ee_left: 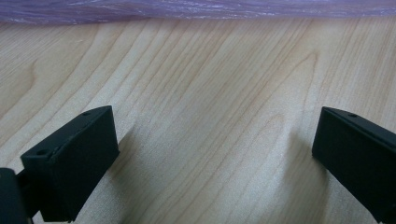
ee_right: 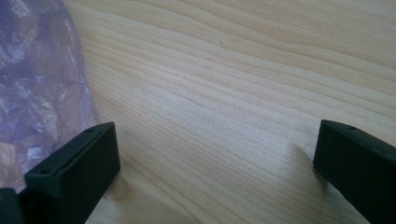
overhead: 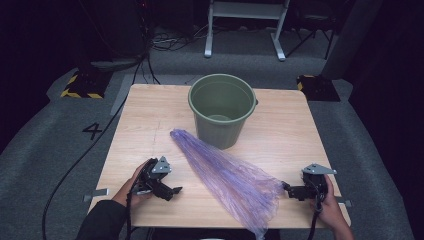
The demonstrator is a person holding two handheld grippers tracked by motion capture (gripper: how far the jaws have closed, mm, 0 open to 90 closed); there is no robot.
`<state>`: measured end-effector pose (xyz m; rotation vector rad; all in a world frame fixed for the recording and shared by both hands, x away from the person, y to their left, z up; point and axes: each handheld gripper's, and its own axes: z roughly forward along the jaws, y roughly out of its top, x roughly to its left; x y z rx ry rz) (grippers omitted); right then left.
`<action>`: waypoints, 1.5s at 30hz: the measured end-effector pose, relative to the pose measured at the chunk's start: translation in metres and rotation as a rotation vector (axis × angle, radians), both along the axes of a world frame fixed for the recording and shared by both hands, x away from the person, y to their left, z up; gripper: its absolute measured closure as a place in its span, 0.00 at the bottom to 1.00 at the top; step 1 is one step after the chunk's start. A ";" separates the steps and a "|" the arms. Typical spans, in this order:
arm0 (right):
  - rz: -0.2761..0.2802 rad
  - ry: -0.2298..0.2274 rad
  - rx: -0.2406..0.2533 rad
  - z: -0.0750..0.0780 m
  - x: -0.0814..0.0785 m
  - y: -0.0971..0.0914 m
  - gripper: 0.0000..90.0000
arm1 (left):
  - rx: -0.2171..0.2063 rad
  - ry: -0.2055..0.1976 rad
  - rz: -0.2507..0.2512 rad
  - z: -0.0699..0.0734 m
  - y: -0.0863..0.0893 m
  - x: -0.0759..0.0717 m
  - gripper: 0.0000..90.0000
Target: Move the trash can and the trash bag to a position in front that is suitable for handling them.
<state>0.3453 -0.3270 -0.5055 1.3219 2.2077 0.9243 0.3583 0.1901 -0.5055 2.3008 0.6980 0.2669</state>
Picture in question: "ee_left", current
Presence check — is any purple translucent plastic bag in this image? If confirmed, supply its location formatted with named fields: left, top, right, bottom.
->
left=0, top=0, right=396, bottom=26

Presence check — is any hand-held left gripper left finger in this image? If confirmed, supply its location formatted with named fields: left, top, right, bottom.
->
left=20, top=105, right=120, bottom=223

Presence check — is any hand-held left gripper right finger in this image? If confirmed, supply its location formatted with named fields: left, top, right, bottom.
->
left=311, top=105, right=396, bottom=224

